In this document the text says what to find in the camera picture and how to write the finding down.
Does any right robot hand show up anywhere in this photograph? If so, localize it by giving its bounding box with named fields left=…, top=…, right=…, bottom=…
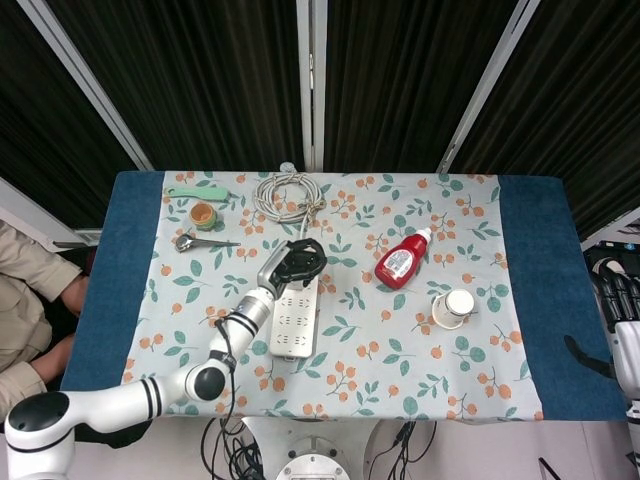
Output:
left=563, top=259, right=640, bottom=401

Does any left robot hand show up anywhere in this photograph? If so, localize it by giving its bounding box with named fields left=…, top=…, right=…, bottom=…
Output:
left=255, top=237, right=328, bottom=302

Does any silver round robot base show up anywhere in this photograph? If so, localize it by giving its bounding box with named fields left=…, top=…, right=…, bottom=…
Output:
left=274, top=434, right=351, bottom=480

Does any white power strip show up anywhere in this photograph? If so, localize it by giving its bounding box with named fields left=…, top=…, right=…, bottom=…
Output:
left=268, top=269, right=322, bottom=361

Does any small orange green cup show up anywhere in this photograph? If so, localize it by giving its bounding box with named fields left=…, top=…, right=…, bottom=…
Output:
left=188, top=201, right=220, bottom=230

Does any metal scoop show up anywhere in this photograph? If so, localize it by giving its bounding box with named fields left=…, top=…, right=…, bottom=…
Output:
left=173, top=232, right=242, bottom=254

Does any green brush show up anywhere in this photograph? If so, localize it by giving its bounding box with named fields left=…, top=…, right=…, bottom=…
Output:
left=163, top=184, right=232, bottom=202

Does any red ketchup bottle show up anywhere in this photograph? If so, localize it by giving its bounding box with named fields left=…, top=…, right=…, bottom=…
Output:
left=373, top=227, right=434, bottom=292

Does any floral tablecloth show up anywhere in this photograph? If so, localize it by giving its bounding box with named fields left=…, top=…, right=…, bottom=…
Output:
left=121, top=169, right=546, bottom=422

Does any blue table cover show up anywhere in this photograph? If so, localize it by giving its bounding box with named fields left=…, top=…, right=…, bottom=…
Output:
left=56, top=170, right=626, bottom=422

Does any white paper cup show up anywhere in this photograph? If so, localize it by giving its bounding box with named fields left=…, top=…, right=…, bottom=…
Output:
left=431, top=288, right=476, bottom=331

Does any black pleated curtain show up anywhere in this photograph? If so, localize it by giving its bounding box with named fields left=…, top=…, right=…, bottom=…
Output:
left=0, top=0, right=640, bottom=241

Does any person in beige jacket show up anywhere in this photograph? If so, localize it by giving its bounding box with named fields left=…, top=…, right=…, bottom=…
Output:
left=0, top=219, right=91, bottom=417

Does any white cable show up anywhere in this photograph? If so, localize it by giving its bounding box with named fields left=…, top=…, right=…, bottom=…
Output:
left=252, top=160, right=327, bottom=251

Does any black cable bundle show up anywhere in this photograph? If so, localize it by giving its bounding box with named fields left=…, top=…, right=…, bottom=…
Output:
left=374, top=420, right=437, bottom=480
left=199, top=417, right=274, bottom=480

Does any white metal frame post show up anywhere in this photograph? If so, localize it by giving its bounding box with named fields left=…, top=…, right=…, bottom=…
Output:
left=438, top=0, right=542, bottom=172
left=294, top=0, right=327, bottom=171
left=17, top=0, right=154, bottom=171

